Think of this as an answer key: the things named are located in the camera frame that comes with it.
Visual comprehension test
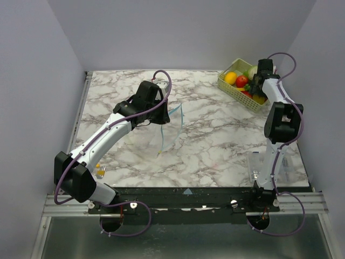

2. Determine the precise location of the green white cabbage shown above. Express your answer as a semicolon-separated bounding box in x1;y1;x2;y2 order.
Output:
247;65;258;80

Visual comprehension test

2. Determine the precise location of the clear zip top bag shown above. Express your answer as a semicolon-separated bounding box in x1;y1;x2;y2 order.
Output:
129;103;186;157

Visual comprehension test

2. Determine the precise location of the yellow red mango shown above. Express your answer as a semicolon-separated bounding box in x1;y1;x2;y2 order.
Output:
252;94;266;105

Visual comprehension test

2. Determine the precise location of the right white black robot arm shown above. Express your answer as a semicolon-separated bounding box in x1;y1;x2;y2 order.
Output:
248;59;303;212

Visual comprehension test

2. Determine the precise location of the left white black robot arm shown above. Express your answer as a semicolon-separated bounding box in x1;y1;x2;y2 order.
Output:
54;81;170;213

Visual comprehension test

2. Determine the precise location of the green plastic basket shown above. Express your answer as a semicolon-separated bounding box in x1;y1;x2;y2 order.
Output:
218;58;269;113

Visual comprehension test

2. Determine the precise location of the red apple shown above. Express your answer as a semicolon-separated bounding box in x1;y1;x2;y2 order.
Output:
235;75;249;88

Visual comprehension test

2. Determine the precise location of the yellow lemon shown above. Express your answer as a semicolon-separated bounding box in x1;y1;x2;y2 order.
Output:
224;71;237;85

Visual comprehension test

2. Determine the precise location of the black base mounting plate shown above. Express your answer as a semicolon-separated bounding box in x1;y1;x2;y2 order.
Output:
88;187;279;225

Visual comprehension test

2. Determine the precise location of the clear plastic box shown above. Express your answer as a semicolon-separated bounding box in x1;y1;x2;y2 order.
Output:
247;152;295;183

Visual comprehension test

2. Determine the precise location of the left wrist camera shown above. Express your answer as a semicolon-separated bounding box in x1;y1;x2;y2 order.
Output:
156;80;169;95

